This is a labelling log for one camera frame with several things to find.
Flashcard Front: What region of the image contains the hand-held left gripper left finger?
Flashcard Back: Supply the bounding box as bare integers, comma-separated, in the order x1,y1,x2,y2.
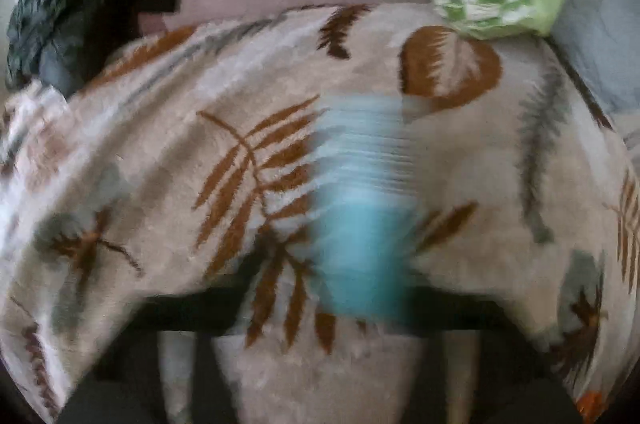
56,286,326,424

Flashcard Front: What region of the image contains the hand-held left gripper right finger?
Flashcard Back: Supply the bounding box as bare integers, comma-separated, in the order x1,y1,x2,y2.
400,285,584,424

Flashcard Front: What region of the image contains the teal white box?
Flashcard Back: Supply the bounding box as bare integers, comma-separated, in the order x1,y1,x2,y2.
309,94,427,323

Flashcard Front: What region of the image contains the leaf print blanket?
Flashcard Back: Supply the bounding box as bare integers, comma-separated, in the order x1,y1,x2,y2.
0,2,640,424

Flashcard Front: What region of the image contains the orange box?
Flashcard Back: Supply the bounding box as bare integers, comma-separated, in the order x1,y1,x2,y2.
575,391,607,421

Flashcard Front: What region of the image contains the grey pillow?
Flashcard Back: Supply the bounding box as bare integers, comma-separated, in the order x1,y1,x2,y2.
550,0,640,121

